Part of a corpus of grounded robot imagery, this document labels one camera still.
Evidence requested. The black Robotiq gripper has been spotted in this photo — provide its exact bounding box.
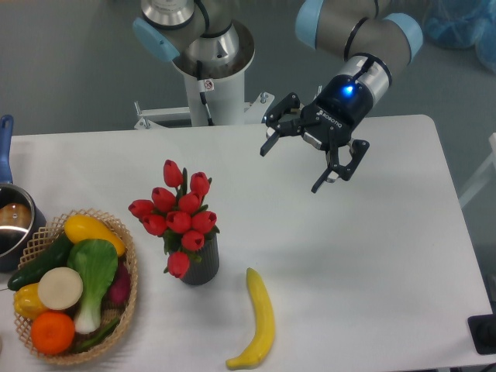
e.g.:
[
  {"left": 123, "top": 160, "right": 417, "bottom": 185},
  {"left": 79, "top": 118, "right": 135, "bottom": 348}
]
[{"left": 259, "top": 75, "right": 375, "bottom": 195}]

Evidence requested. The red tulip bouquet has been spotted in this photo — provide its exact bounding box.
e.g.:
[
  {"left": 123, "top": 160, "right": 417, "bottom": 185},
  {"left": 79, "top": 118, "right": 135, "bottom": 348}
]
[{"left": 128, "top": 160, "right": 219, "bottom": 280}]

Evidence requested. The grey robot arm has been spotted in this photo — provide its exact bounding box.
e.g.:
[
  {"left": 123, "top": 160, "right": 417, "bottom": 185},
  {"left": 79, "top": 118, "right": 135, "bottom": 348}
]
[{"left": 133, "top": 1, "right": 423, "bottom": 183}]

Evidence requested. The dark grey ribbed vase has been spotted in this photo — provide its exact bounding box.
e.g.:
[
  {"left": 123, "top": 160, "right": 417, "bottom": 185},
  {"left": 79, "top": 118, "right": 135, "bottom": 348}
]
[{"left": 181, "top": 236, "right": 219, "bottom": 286}]

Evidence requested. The blue plastic bag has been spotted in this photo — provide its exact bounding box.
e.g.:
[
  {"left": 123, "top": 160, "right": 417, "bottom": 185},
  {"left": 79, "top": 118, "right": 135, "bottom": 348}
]
[{"left": 422, "top": 1, "right": 495, "bottom": 72}]

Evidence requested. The yellow banana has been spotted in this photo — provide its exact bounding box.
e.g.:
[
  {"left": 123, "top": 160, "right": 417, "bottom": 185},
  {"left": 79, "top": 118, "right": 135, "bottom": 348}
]
[{"left": 226, "top": 267, "right": 276, "bottom": 370}]

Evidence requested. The black device at edge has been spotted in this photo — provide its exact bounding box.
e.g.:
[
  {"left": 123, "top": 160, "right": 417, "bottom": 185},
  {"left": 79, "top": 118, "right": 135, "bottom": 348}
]
[{"left": 467, "top": 314, "right": 495, "bottom": 355}]

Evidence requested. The purple sweet potato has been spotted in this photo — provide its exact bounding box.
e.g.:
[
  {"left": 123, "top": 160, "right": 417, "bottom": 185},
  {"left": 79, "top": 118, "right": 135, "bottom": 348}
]
[{"left": 107, "top": 261, "right": 131, "bottom": 305}]

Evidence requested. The green bok choy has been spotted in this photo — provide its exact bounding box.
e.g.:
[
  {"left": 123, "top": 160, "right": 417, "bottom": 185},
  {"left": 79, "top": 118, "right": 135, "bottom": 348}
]
[{"left": 67, "top": 239, "right": 118, "bottom": 334}]

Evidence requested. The yellow squash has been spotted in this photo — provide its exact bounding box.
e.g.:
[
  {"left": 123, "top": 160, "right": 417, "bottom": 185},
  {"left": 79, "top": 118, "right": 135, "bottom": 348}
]
[{"left": 64, "top": 214, "right": 126, "bottom": 257}]

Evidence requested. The woven wicker basket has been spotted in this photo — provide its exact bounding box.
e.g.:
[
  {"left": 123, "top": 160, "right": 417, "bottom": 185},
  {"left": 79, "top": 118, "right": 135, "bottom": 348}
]
[{"left": 14, "top": 209, "right": 138, "bottom": 366}]

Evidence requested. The green cucumber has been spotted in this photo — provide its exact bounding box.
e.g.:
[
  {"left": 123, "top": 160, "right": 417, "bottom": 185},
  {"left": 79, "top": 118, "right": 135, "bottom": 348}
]
[{"left": 7, "top": 232, "right": 74, "bottom": 291}]

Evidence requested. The white round radish slice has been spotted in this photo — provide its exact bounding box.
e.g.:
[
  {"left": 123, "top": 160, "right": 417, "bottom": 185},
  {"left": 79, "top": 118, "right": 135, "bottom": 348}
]
[{"left": 38, "top": 267, "right": 83, "bottom": 311}]

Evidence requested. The blue saucepan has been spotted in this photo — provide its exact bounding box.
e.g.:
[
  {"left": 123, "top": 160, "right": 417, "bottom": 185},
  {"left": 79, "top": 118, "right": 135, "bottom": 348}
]
[{"left": 1, "top": 115, "right": 46, "bottom": 273}]

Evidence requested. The green chili pepper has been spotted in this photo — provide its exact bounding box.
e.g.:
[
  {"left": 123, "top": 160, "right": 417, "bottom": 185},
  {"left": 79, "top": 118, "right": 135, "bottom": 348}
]
[{"left": 73, "top": 318, "right": 120, "bottom": 353}]

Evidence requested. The orange fruit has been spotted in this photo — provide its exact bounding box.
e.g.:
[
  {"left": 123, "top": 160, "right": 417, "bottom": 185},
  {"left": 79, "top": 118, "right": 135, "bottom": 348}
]
[{"left": 30, "top": 312, "right": 75, "bottom": 355}]

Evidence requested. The yellow bell pepper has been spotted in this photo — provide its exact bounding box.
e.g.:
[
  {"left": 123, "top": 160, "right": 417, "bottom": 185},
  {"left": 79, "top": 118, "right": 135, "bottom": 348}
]
[{"left": 14, "top": 283, "right": 48, "bottom": 320}]

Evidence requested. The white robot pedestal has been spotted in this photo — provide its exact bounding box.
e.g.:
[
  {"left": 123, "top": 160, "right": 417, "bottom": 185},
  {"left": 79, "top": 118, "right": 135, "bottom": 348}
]
[{"left": 133, "top": 19, "right": 275, "bottom": 126}]

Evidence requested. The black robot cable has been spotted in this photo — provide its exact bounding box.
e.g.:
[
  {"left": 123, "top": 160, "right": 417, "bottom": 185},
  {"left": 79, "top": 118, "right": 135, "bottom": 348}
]
[{"left": 195, "top": 60, "right": 215, "bottom": 127}]

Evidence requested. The white frame at right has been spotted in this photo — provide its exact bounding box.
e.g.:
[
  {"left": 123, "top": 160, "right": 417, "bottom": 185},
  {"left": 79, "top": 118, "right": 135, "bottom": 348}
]
[{"left": 458, "top": 133, "right": 495, "bottom": 208}]

